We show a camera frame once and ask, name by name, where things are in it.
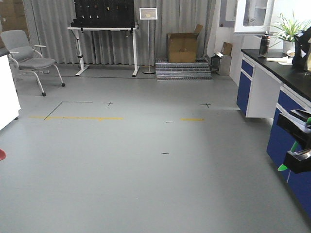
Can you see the red long-handled spoon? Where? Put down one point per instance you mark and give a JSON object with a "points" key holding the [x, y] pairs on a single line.
{"points": [[2, 155]]}

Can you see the open cardboard box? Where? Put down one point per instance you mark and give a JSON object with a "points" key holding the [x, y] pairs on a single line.
{"points": [[182, 47]]}

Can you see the small cardboard box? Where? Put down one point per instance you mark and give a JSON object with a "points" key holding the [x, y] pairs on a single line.
{"points": [[226, 48]]}

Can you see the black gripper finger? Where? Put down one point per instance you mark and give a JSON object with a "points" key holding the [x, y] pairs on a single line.
{"points": [[298, 162], [295, 123]]}

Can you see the black bag on bench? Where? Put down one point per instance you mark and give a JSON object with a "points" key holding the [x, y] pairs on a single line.
{"points": [[302, 57]]}

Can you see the green long-handled spoon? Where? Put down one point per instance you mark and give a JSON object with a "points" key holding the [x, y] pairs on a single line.
{"points": [[294, 148]]}

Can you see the white standing desk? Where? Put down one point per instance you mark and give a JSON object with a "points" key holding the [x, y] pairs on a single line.
{"points": [[131, 30]]}

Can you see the white cabinet at left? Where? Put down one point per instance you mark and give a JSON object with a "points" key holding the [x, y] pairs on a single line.
{"points": [[9, 102]]}

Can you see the grey office chair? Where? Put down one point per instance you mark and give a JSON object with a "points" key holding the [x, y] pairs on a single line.
{"points": [[24, 56]]}

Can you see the green potted plant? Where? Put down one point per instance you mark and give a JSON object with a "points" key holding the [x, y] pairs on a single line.
{"points": [[284, 30]]}

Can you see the sign stand with picture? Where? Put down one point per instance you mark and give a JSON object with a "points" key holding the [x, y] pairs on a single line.
{"points": [[148, 14]]}

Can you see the white wall cabinet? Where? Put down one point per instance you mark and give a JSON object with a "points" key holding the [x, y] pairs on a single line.
{"points": [[253, 17]]}

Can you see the grey curtain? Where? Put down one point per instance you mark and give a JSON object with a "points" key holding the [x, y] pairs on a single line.
{"points": [[48, 22]]}

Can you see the stack of metal grates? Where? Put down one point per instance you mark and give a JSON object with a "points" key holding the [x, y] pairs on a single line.
{"points": [[164, 70]]}

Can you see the black pegboard panel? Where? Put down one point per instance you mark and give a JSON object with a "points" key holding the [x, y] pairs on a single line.
{"points": [[104, 14]]}

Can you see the blue white lab bench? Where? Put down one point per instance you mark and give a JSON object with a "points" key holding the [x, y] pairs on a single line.
{"points": [[267, 89]]}

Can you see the dark water bottle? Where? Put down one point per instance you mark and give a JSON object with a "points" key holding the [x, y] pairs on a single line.
{"points": [[264, 45]]}

